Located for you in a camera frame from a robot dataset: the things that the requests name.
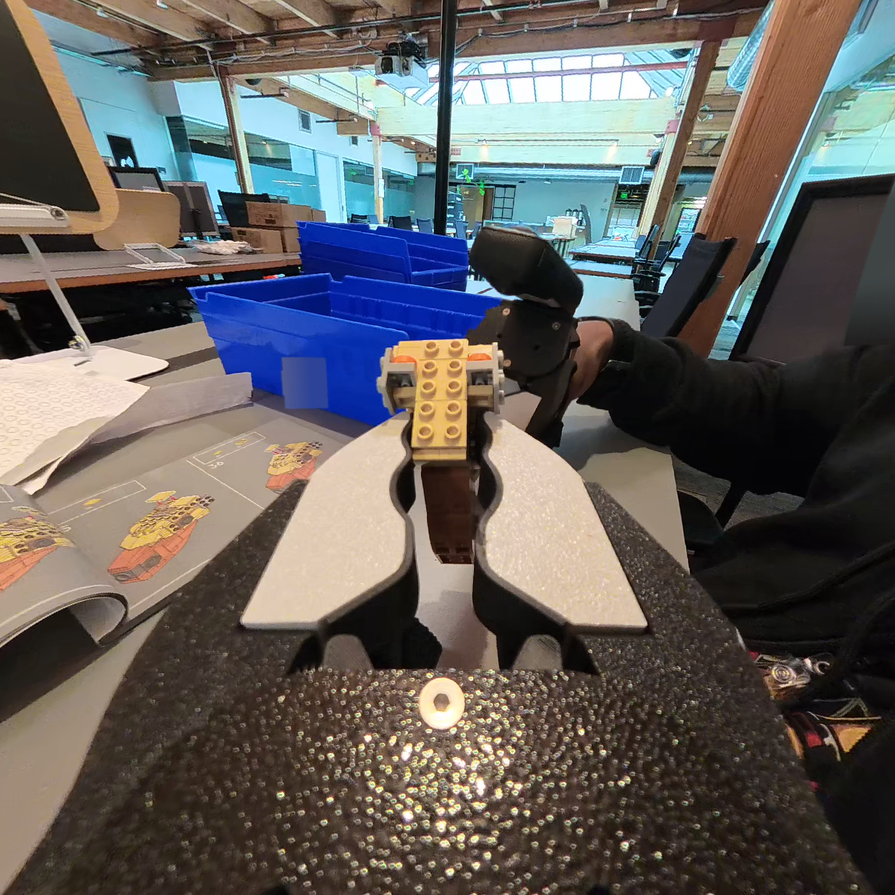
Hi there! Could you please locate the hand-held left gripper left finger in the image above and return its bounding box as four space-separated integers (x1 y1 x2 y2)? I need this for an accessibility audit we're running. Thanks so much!
241 414 420 637

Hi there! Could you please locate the grey desk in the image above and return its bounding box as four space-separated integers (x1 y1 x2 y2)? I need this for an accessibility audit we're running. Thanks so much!
0 273 693 895

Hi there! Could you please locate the black tablet on white stand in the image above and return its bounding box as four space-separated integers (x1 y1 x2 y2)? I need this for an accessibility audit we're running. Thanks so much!
0 0 121 236

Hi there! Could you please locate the grey instruction booklet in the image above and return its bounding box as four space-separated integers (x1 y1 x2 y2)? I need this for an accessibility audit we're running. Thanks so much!
0 427 353 651

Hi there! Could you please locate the black ceiling projector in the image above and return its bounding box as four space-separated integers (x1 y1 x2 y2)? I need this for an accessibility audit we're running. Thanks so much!
378 40 429 79

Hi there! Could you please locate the plain white sheet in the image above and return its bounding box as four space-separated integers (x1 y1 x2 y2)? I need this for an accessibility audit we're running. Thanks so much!
0 346 170 383

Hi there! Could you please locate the white dotted paper sheet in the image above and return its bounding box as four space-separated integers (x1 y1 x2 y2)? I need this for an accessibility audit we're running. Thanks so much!
0 361 149 490

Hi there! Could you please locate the person's right hand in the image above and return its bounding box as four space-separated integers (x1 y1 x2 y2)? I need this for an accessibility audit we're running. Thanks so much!
567 318 618 408

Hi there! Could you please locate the blue plastic bin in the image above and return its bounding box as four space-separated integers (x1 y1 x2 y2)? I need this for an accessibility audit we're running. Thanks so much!
297 221 471 292
189 273 507 427

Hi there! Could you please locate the wooden pillar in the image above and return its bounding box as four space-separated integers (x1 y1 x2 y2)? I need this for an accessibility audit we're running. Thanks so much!
679 0 862 358

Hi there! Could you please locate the colourful printed box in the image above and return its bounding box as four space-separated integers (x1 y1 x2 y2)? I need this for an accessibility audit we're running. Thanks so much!
749 651 885 773

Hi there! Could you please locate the brown cardboard box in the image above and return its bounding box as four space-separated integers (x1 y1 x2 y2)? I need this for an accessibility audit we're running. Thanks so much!
245 202 327 232
231 227 303 255

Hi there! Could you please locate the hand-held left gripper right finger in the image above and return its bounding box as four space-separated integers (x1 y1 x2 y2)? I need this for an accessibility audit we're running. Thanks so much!
473 414 650 637

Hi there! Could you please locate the tan wooden chair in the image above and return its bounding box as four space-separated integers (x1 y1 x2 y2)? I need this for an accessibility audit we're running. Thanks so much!
96 189 183 253

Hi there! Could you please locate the long wooden table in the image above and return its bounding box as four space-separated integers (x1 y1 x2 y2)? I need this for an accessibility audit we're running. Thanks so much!
0 245 303 296

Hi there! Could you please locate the tan brick model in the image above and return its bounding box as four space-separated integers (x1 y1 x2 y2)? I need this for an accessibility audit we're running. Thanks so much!
375 339 507 565

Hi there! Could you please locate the dark computer monitor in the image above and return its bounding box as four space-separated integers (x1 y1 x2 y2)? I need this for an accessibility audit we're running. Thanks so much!
165 182 223 239

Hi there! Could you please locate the black pole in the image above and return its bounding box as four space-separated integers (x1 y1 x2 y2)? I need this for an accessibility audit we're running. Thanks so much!
433 0 461 236

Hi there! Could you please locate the black framed screen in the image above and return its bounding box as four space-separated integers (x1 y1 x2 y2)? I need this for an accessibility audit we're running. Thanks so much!
728 174 895 365

